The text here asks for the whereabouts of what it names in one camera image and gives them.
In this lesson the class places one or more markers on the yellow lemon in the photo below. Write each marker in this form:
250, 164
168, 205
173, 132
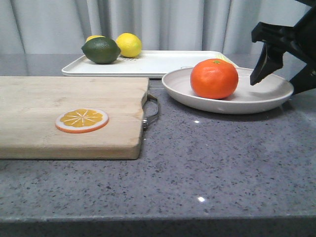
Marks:
129, 44
94, 37

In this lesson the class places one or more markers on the white rectangular tray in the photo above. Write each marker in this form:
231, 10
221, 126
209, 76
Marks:
149, 64

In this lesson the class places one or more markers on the yellow utensil on tray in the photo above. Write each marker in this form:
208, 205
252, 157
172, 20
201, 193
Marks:
226, 59

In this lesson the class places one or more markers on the front yellow lemon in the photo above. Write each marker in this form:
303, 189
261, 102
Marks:
129, 44

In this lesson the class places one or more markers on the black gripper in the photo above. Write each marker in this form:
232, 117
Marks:
299, 40

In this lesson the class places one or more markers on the orange slice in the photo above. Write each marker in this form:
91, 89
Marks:
82, 120

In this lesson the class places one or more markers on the whole orange fruit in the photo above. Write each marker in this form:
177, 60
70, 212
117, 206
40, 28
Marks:
214, 79

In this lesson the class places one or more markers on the green lime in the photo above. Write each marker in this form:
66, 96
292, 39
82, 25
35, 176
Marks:
101, 50

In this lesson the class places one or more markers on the shallow white plate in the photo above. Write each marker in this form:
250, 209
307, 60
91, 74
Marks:
270, 93

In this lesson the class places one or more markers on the grey curtain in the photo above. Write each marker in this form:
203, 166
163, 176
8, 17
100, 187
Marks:
62, 26

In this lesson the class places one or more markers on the rear yellow lemon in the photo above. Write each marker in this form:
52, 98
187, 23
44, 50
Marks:
94, 37

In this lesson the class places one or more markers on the wooden cutting board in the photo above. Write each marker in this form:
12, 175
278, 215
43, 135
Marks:
29, 107

